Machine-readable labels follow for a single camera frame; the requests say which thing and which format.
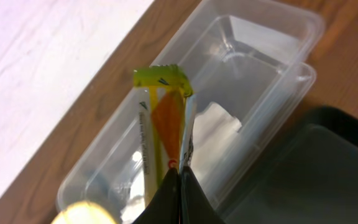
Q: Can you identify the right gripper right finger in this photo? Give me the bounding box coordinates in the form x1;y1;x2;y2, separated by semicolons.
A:
180;166;225;224

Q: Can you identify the white napkin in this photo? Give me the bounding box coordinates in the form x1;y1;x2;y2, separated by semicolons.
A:
123;102;242;223

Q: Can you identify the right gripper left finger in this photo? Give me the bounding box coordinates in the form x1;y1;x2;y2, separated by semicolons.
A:
133;168;180;224

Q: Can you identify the clear plastic waste bin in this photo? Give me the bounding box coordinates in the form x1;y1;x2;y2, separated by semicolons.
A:
56;1;324;223

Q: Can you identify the black waste tray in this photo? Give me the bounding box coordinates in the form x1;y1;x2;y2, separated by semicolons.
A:
218;106;358;223

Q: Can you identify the green orange snack wrapper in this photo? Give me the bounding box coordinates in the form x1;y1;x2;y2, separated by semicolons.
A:
134;65;196;206

